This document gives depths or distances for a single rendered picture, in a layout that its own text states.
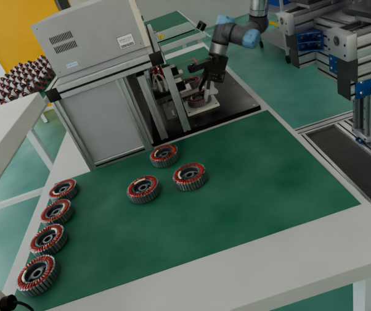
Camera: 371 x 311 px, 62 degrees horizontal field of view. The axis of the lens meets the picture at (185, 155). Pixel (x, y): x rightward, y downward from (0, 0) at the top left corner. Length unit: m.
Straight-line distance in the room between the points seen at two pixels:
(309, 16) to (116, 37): 0.91
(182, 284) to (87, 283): 0.27
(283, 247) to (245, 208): 0.17
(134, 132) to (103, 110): 0.15
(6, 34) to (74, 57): 3.89
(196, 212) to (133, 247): 0.20
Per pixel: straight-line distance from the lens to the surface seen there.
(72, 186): 1.25
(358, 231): 0.82
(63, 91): 1.22
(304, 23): 1.71
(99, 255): 0.96
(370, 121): 1.76
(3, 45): 5.23
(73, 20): 1.30
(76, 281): 0.94
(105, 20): 1.28
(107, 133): 1.28
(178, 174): 1.02
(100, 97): 1.22
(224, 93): 1.53
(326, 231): 0.82
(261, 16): 1.44
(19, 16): 5.08
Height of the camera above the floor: 1.37
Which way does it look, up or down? 32 degrees down
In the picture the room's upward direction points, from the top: 20 degrees counter-clockwise
